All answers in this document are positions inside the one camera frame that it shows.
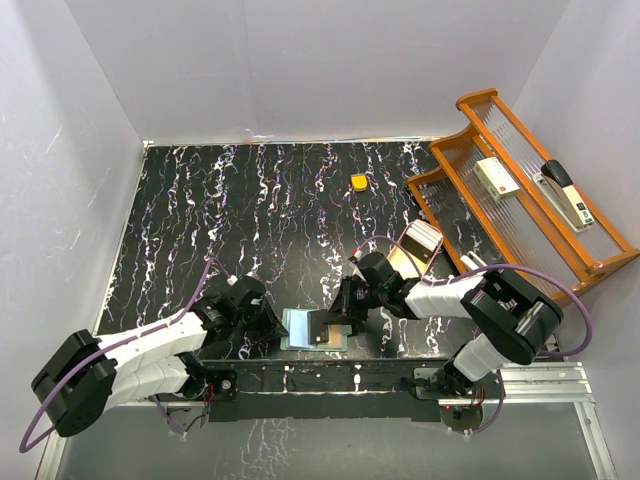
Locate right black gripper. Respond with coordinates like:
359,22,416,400
323,275,386,324

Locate gold credit card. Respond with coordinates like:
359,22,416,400
321,325,345,348

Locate green card holder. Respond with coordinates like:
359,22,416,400
280,308,352,352

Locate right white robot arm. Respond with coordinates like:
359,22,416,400
320,252,563,397

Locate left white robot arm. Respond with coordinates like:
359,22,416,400
31,276,288,437

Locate wooden tray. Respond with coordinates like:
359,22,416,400
387,226,443,279

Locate yellow small block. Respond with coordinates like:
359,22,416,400
350,174,369,192

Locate wooden tiered shelf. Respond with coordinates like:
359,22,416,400
407,89,639,295

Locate white staple box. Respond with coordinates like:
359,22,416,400
473,157,519,202

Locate black beige stapler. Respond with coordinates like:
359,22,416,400
533,159,594,232

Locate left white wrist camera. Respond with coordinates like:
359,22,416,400
226,271,260,286

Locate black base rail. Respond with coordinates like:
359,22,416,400
164,357,506,426

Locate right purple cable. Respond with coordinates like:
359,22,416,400
352,235,594,436

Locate purple cable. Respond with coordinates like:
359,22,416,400
18,257,236,454
352,235,594,436

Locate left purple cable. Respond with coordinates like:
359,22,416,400
18,257,236,454

